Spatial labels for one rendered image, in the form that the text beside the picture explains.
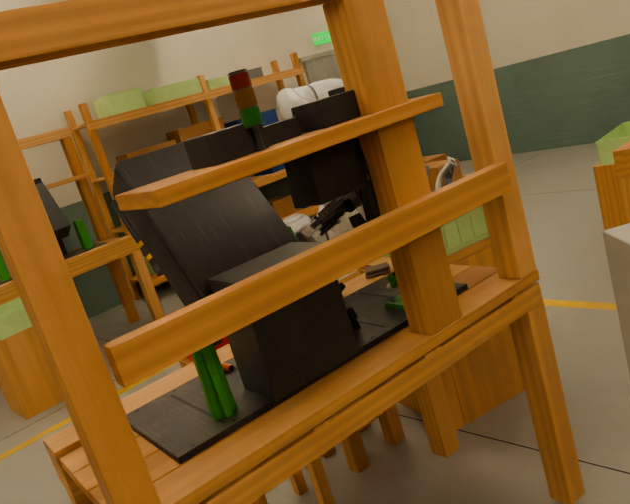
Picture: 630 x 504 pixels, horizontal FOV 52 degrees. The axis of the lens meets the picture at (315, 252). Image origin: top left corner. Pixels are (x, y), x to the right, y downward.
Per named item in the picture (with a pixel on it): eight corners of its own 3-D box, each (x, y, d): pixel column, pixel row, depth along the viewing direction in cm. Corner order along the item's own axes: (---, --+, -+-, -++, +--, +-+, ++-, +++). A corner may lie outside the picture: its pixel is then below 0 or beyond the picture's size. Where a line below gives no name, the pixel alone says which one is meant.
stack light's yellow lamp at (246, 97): (234, 112, 157) (229, 94, 156) (251, 107, 159) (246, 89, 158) (245, 109, 153) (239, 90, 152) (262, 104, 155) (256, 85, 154)
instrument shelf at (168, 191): (119, 211, 155) (113, 195, 154) (385, 118, 203) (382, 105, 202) (159, 208, 135) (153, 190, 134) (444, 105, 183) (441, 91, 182)
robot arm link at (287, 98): (291, 104, 241) (322, 95, 247) (268, 84, 253) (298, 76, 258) (291, 134, 250) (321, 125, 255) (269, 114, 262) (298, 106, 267)
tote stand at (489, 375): (377, 391, 358) (338, 258, 340) (449, 352, 379) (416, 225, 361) (454, 432, 297) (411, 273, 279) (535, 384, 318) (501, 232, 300)
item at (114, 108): (344, 213, 882) (298, 48, 831) (154, 303, 701) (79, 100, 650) (319, 215, 923) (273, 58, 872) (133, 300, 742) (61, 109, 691)
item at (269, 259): (243, 388, 186) (205, 279, 178) (323, 342, 202) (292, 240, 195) (277, 402, 171) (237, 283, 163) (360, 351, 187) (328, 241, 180)
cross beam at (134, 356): (117, 383, 135) (101, 345, 133) (499, 190, 204) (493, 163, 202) (125, 388, 130) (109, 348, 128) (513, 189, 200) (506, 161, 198)
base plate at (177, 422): (122, 423, 192) (120, 417, 191) (384, 281, 251) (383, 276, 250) (180, 464, 158) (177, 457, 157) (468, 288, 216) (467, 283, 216)
